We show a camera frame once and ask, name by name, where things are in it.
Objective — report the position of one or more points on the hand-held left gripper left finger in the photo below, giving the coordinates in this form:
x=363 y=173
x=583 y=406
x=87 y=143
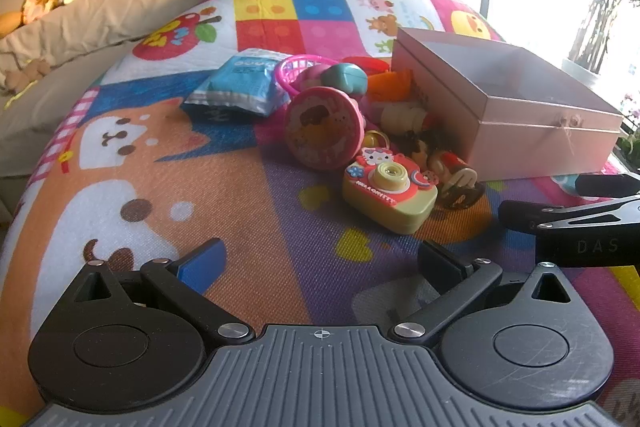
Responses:
x=202 y=264

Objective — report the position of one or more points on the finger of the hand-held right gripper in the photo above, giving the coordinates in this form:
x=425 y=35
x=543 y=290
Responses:
x=522 y=214
x=605 y=185

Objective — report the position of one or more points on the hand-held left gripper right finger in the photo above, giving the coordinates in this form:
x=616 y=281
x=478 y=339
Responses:
x=442 y=268

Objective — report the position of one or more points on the pink cardboard box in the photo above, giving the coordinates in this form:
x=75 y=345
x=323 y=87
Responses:
x=525 y=147

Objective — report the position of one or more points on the brown toy figure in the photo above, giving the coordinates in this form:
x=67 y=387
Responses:
x=457 y=182

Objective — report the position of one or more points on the yellow toy camera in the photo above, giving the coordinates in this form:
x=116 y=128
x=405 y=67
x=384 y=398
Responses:
x=385 y=197

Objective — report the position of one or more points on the white beige toy figure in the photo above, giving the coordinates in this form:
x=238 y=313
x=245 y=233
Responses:
x=402 y=117

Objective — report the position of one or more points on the pink round printed toy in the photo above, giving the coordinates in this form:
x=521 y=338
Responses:
x=320 y=127

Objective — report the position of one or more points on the blue wet wipes packet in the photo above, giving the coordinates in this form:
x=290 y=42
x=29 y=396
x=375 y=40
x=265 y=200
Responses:
x=235 y=82

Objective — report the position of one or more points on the orange toy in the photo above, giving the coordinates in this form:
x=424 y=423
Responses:
x=387 y=86

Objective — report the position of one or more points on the pink plastic toy basket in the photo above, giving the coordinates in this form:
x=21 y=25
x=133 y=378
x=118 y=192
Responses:
x=289 y=69

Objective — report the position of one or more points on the teal round toy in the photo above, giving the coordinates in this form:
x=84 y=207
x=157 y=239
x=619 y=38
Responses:
x=347 y=77

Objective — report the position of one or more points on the red round toy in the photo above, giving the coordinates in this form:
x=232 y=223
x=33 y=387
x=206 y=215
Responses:
x=367 y=64

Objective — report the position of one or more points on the colourful cartoon play mat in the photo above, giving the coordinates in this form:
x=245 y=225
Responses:
x=225 y=187

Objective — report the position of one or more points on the green potted plant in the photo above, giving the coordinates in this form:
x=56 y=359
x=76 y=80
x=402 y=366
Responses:
x=600 y=32

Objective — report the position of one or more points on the small brown plush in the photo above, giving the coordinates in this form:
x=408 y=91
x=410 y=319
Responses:
x=27 y=74

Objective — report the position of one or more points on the beige covered sofa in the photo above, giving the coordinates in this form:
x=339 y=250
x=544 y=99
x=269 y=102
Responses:
x=100 y=22

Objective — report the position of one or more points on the yellow cushion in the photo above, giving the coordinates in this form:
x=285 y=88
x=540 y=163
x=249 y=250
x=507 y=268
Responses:
x=9 y=26

